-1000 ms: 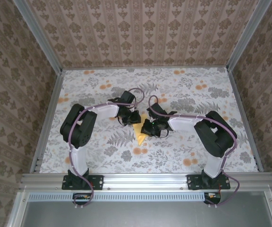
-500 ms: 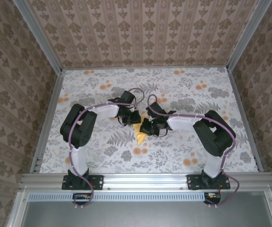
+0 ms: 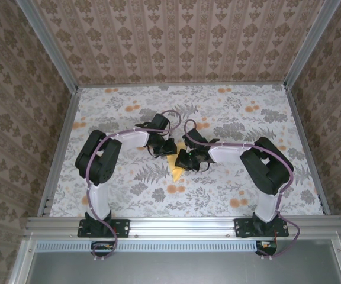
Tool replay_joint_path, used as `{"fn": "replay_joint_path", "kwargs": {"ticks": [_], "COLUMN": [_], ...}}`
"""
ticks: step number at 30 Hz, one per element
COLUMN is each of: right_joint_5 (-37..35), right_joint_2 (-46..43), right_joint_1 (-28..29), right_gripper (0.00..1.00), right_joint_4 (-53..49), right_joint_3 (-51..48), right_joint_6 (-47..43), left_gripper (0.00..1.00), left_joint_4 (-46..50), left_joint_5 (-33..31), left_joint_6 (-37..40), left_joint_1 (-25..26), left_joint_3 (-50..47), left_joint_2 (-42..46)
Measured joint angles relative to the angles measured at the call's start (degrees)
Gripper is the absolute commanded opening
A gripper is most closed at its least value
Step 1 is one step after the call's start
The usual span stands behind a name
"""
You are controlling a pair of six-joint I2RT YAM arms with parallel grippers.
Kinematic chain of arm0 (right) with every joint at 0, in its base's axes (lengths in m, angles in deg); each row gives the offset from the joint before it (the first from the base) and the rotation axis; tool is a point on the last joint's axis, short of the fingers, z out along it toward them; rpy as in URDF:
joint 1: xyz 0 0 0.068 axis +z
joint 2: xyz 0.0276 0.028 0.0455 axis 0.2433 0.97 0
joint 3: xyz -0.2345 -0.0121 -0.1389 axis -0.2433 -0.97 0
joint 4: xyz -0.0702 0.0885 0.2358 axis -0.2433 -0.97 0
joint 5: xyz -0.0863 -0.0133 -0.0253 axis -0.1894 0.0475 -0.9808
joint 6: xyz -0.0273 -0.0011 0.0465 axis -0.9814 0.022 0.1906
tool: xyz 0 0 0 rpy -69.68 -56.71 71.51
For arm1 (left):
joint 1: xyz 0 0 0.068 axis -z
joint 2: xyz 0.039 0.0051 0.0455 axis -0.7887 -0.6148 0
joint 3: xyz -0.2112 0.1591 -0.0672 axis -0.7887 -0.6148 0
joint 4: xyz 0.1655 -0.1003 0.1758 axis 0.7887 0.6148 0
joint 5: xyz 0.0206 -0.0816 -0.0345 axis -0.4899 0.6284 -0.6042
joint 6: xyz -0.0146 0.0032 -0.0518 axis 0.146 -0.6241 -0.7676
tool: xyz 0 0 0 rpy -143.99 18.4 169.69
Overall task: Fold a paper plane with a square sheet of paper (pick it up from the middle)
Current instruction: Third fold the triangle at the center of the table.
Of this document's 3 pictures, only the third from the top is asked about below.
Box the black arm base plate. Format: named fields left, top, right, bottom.
left=78, top=218, right=130, bottom=238
left=234, top=218, right=289, bottom=238

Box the slotted grey cable duct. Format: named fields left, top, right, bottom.
left=36, top=240, right=259, bottom=252

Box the wide aluminium mounting rail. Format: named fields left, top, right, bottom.
left=25, top=215, right=341, bottom=239

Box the aluminium frame post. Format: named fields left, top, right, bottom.
left=18, top=0, right=79, bottom=92
left=283, top=0, right=341, bottom=89

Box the black connector box with wires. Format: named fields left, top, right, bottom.
left=255, top=240, right=278, bottom=257
left=91, top=241, right=120, bottom=257

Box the grey metal panel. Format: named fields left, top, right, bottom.
left=10, top=239, right=341, bottom=284

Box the aluminium table edge rail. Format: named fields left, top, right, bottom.
left=77, top=82, right=287, bottom=88
left=37, top=88, right=81, bottom=217
left=283, top=87, right=332, bottom=216

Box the floral patterned table mat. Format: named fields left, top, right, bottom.
left=49, top=84, right=325, bottom=218

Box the yellow cloth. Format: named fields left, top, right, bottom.
left=166, top=141, right=189, bottom=183

